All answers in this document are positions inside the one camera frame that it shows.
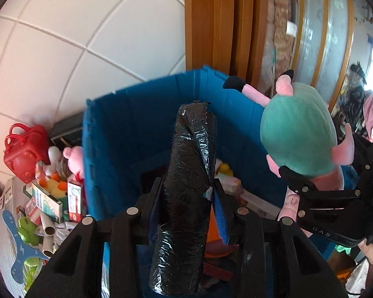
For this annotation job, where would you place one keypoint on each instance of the white cardboard box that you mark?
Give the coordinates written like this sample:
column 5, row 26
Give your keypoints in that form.
column 11, row 192

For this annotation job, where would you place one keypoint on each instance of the blue plastic crate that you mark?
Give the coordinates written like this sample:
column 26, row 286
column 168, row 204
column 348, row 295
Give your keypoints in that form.
column 127, row 136

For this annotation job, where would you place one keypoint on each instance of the dark feathery object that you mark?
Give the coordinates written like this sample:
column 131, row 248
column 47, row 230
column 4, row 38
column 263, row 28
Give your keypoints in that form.
column 356, row 99

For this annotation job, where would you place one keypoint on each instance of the yellow orange plush toy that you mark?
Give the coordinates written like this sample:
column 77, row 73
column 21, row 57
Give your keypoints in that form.
column 54, row 187

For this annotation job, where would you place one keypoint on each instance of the pig plush red dress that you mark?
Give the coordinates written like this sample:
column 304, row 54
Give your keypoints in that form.
column 74, row 158

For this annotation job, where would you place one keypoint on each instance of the green clover plush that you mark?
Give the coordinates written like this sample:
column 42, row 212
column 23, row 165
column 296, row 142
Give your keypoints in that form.
column 28, row 231

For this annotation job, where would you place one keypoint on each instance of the blue foam boomerang toy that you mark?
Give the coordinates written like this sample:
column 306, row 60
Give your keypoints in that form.
column 9, row 223

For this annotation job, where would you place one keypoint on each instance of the pink white tissue box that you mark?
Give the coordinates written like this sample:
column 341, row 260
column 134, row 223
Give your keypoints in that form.
column 34, row 212

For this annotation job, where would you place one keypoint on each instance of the white plush toy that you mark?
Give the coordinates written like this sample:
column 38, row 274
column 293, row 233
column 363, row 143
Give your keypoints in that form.
column 53, row 156

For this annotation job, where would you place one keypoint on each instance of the frosted glass door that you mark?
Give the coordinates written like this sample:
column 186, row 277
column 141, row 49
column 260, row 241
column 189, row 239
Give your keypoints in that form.
column 317, row 37

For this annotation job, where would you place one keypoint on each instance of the white pink flat box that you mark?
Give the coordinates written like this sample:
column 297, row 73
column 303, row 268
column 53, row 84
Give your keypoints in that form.
column 258, row 205

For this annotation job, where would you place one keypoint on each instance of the pink hanging cloth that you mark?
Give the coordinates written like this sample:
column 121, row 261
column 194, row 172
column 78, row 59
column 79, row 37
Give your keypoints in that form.
column 369, row 111

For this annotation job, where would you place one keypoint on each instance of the pig plush green dress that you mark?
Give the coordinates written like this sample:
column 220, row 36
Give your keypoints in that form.
column 298, row 130

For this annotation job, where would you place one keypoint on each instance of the red white box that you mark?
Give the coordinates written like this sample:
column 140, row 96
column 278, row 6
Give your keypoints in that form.
column 75, row 201

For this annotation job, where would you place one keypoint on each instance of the rolled patterned carpet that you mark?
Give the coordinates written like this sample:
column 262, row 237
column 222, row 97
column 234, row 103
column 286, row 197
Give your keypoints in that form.
column 283, row 37

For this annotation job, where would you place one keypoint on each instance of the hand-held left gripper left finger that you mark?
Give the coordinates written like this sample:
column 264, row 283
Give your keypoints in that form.
column 151, row 200

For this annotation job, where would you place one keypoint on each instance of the cardboard paper roll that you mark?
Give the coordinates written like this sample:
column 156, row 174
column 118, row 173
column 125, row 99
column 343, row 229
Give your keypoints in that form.
column 46, row 223

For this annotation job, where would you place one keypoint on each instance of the black plastic roll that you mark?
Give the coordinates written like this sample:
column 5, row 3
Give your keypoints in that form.
column 186, row 192

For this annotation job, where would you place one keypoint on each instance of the green white medicine box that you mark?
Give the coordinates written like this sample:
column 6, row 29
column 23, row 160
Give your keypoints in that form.
column 46, row 203

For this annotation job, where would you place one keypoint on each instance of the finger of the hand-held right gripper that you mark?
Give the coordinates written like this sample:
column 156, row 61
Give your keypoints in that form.
column 310, row 214
column 310, row 191

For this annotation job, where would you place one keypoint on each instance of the orange plastic item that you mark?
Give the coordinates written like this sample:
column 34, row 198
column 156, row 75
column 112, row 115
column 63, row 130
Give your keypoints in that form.
column 216, row 243

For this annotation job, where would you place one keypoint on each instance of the red bear handbag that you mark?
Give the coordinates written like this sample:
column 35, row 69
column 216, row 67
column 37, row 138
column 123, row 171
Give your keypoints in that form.
column 25, row 155

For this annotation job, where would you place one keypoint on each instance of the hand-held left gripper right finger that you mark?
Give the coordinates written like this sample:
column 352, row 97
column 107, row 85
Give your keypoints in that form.
column 220, row 219

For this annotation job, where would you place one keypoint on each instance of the wooden door frame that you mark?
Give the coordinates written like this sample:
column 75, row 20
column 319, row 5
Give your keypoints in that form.
column 205, row 21

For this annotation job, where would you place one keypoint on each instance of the yellow duck toy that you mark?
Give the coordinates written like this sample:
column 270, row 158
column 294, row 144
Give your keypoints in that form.
column 224, row 169

